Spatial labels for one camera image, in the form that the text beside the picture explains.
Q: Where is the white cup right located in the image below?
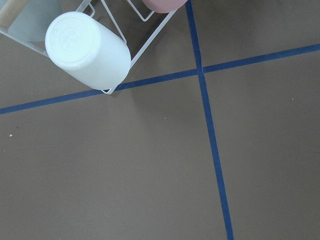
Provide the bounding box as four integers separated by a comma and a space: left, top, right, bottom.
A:
45, 11, 131, 90

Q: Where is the pink cup top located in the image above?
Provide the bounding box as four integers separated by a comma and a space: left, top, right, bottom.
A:
142, 0, 187, 14

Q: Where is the grey cup bottom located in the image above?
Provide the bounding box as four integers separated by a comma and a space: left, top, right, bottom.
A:
8, 0, 62, 42

